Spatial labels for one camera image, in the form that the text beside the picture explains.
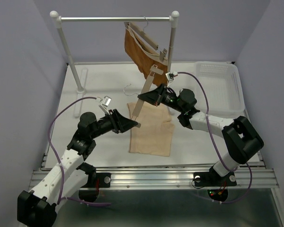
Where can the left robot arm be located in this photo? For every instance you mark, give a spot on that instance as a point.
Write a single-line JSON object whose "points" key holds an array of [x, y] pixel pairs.
{"points": [[39, 206]]}

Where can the beige underwear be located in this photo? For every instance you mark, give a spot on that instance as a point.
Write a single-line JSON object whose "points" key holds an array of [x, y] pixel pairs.
{"points": [[154, 136]]}

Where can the wooden clip hanger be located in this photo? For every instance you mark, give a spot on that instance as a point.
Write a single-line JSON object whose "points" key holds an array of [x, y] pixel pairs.
{"points": [[147, 85]]}

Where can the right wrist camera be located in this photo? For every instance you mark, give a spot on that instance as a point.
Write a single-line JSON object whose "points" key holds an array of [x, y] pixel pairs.
{"points": [[171, 77]]}

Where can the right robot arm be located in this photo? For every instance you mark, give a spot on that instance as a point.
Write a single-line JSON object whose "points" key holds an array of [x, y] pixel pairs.
{"points": [[241, 138]]}

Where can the white plastic basket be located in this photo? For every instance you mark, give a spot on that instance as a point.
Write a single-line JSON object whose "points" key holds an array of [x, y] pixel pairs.
{"points": [[221, 83]]}

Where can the brown underwear on hanger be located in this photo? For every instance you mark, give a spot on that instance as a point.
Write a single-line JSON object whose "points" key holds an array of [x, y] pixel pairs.
{"points": [[144, 57]]}

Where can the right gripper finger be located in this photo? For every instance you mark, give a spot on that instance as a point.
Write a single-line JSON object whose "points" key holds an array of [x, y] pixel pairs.
{"points": [[153, 94], [152, 101]]}

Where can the white clothes rack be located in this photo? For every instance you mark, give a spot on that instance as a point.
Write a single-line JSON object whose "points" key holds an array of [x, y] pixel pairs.
{"points": [[80, 80]]}

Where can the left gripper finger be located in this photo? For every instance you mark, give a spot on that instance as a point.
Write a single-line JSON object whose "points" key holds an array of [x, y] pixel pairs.
{"points": [[123, 120], [123, 127]]}

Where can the aluminium mounting rail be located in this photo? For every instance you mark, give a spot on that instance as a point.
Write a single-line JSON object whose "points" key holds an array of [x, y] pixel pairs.
{"points": [[170, 178]]}

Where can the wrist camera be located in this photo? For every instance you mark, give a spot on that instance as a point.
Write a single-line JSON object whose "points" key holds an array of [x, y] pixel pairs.
{"points": [[104, 103], [171, 77]]}

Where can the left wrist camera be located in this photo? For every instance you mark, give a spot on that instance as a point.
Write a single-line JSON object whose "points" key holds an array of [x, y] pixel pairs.
{"points": [[104, 103]]}

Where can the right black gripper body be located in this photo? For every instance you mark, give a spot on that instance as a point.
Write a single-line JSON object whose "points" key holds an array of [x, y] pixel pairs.
{"points": [[168, 98]]}

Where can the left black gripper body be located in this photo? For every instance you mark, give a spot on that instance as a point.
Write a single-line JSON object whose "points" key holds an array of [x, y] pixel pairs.
{"points": [[114, 124]]}

